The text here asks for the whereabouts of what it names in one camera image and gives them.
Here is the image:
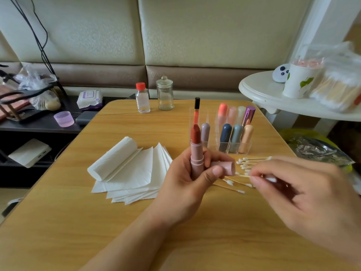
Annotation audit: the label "person's left hand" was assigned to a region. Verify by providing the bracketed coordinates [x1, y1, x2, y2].
[149, 146, 235, 226]

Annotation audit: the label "black low shelf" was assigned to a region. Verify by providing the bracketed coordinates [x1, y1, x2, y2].
[0, 94, 129, 189]

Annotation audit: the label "pile of cotton swabs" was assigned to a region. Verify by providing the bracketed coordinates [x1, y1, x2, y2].
[236, 156, 273, 178]

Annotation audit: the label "clear bottle red cap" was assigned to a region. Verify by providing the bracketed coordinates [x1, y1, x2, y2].
[135, 82, 151, 114]

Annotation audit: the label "red lipstick mauve tube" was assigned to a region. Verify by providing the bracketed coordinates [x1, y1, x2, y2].
[201, 122, 211, 149]

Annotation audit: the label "clear acrylic lipstick organizer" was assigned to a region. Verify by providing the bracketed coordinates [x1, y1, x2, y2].
[193, 97, 256, 154]

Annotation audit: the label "stack of white tissues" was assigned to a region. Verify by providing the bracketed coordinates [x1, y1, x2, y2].
[87, 136, 173, 206]

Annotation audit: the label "person's left forearm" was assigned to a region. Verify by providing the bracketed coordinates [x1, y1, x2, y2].
[82, 214, 181, 271]

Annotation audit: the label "crumpled clear plastic bag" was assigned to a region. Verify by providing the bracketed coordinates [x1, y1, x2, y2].
[14, 67, 62, 112]

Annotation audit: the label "yellow-green bin with bag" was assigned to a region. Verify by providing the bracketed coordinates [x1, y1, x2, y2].
[285, 129, 356, 173]

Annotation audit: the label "person's right hand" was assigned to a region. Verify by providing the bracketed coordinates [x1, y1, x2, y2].
[248, 156, 361, 266]

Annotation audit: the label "white tissue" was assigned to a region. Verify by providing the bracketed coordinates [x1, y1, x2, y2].
[87, 136, 139, 182]

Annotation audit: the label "small purple plastic cup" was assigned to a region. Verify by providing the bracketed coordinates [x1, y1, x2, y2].
[53, 111, 75, 128]

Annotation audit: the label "pink tray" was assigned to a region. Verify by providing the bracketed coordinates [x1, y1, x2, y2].
[0, 84, 29, 123]

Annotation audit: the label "white mug green leaf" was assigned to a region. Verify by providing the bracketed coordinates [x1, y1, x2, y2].
[282, 58, 325, 99]

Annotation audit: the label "white panda figure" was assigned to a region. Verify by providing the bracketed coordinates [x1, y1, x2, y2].
[272, 64, 291, 84]

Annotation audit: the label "wet wipes pack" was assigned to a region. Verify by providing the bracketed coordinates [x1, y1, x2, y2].
[77, 90, 103, 110]

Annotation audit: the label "glass jar with lid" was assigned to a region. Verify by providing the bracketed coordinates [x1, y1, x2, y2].
[156, 75, 174, 111]

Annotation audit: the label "white round side table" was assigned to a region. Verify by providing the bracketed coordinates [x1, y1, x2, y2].
[238, 70, 361, 122]

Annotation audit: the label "red lipstick dusty pink tube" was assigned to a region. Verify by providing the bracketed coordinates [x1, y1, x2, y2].
[190, 124, 205, 180]

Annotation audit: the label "beige padded backrest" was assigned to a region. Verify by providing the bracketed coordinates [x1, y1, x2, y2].
[0, 0, 314, 99]

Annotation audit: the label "black cables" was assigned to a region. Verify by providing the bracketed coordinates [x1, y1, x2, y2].
[7, 0, 60, 88]

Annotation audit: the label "white power bank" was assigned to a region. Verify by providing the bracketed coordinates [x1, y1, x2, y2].
[8, 138, 52, 168]

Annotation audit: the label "dusty pink lipstick cap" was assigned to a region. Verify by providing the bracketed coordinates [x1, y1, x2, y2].
[211, 161, 236, 176]

